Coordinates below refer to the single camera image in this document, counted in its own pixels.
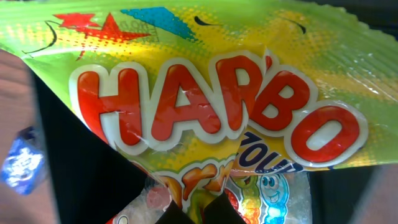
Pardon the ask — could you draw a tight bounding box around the blue Eclipse mint tin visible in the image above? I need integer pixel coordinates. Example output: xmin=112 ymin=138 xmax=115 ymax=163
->
xmin=1 ymin=126 xmax=47 ymax=195

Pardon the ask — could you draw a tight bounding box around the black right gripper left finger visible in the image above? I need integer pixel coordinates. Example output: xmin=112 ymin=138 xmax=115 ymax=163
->
xmin=155 ymin=201 xmax=195 ymax=224

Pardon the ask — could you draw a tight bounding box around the green Haribo gummy bag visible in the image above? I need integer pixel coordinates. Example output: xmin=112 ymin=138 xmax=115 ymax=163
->
xmin=1 ymin=1 xmax=397 ymax=223

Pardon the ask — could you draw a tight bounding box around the dark green open box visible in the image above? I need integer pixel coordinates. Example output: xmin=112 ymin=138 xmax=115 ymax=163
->
xmin=32 ymin=74 xmax=147 ymax=224

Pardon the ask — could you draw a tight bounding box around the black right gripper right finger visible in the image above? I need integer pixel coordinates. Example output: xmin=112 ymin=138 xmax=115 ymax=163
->
xmin=203 ymin=192 xmax=246 ymax=224

